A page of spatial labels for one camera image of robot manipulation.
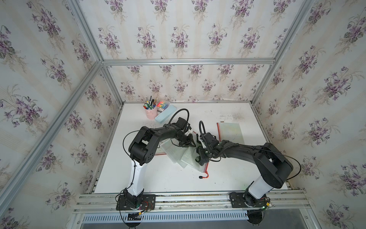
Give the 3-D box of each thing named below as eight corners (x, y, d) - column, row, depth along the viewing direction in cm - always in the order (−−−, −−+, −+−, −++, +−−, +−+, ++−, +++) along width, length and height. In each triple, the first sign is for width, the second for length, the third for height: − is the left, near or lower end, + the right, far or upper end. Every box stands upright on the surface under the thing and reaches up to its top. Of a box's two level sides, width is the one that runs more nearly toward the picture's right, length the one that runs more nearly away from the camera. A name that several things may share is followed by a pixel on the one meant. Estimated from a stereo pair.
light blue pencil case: (155, 119, 111) (154, 117, 109) (171, 105, 121) (170, 103, 119) (161, 124, 109) (161, 122, 107) (177, 109, 119) (177, 107, 117)
